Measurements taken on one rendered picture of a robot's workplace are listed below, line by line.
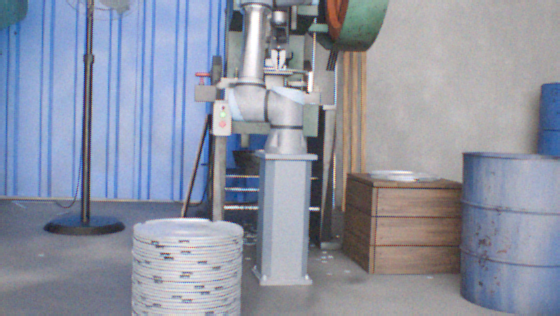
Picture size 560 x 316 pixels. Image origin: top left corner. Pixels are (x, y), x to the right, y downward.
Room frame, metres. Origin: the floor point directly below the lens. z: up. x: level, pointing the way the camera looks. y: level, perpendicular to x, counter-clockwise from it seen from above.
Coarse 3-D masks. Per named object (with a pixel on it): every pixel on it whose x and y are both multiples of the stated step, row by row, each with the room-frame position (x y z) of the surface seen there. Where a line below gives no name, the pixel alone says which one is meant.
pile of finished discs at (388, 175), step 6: (372, 174) 2.45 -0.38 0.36; (378, 174) 2.51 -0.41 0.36; (384, 174) 2.52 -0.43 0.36; (390, 174) 2.49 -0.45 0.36; (396, 174) 2.46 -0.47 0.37; (402, 174) 2.47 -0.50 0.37; (408, 174) 2.49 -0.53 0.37; (414, 174) 2.50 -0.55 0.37; (420, 174) 2.59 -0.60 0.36; (426, 174) 2.59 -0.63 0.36; (432, 174) 2.56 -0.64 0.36; (402, 180) 2.37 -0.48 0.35; (408, 180) 2.36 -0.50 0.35; (414, 180) 2.39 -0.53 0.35; (420, 180) 2.37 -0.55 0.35; (426, 180) 2.38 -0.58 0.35; (432, 180) 2.39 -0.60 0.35; (438, 180) 2.43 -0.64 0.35
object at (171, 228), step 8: (136, 224) 1.65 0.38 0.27; (152, 224) 1.69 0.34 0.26; (160, 224) 1.69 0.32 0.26; (168, 224) 1.70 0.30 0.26; (176, 224) 1.67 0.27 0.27; (184, 224) 1.67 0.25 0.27; (192, 224) 1.68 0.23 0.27; (200, 224) 1.72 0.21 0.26; (208, 224) 1.73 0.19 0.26; (216, 224) 1.73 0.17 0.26; (224, 224) 1.74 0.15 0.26; (232, 224) 1.73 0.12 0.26; (144, 232) 1.56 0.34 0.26; (152, 232) 1.57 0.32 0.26; (160, 232) 1.57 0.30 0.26; (168, 232) 1.58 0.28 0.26; (176, 232) 1.58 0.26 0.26; (184, 232) 1.57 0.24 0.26; (192, 232) 1.58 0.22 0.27; (200, 232) 1.59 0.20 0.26; (208, 232) 1.60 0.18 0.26; (216, 232) 1.61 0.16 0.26; (224, 232) 1.61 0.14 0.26; (232, 232) 1.62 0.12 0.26; (240, 232) 1.60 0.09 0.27
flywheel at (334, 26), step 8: (328, 0) 3.31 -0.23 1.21; (336, 0) 3.25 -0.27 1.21; (344, 0) 3.08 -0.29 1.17; (328, 8) 3.29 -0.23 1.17; (336, 8) 3.25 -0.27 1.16; (344, 8) 3.08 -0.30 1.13; (328, 16) 3.27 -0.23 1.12; (336, 16) 3.23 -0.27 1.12; (344, 16) 3.07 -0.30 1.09; (328, 24) 3.26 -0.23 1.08; (336, 24) 3.16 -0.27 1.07; (336, 32) 3.07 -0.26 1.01; (336, 40) 3.07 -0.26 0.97
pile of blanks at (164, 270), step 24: (144, 240) 1.53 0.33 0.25; (168, 240) 1.49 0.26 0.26; (192, 240) 1.49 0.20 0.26; (216, 240) 1.52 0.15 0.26; (240, 240) 1.61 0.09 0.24; (144, 264) 1.52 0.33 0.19; (168, 264) 1.50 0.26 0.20; (192, 264) 1.51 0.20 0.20; (216, 264) 1.52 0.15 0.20; (240, 264) 1.62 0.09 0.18; (144, 288) 1.52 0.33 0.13; (168, 288) 1.51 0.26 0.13; (192, 288) 1.50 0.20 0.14; (216, 288) 1.53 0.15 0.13; (240, 288) 1.63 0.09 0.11; (144, 312) 1.53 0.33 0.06; (168, 312) 1.51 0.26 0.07; (192, 312) 1.49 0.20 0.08; (216, 312) 1.53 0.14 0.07
